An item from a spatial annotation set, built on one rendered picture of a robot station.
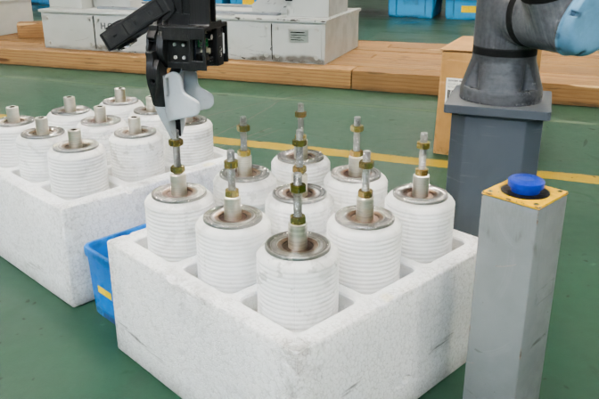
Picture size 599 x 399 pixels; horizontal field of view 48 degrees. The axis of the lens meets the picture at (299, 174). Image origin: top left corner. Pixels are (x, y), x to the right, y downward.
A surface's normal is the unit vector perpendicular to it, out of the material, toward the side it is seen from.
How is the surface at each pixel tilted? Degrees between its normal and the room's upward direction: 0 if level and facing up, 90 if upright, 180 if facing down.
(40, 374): 0
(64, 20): 90
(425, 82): 90
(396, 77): 90
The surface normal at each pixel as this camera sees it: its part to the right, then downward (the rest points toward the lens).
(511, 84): -0.07, 0.03
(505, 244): -0.71, 0.23
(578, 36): 0.47, 0.40
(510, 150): -0.33, 0.31
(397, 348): 0.70, 0.24
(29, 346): 0.00, -0.94
